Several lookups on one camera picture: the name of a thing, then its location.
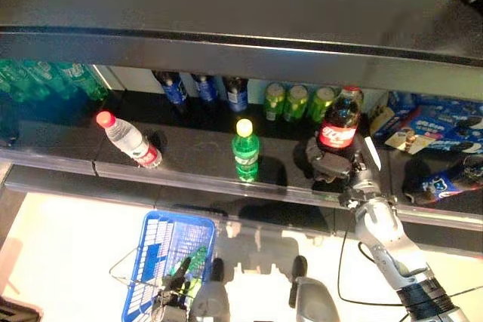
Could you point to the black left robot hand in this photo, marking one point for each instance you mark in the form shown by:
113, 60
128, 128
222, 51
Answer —
173, 292

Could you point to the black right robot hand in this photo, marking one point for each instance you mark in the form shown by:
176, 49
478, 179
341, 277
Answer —
332, 167

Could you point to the Coca-Cola bottle red label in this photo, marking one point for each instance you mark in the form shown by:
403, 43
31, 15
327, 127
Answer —
339, 133

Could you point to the blue plastic shopping basket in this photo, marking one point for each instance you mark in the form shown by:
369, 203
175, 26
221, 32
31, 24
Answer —
152, 258

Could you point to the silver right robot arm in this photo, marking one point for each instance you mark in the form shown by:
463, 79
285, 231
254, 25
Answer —
381, 224

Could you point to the clear water bottle red cap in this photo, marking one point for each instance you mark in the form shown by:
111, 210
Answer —
128, 141

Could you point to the black ribbed object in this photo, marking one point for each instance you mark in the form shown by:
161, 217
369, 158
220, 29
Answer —
15, 310

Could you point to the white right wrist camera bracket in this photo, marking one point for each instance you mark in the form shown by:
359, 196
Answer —
373, 154

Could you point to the clear plastic price rail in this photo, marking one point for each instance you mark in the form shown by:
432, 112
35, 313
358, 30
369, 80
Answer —
188, 179
45, 160
445, 213

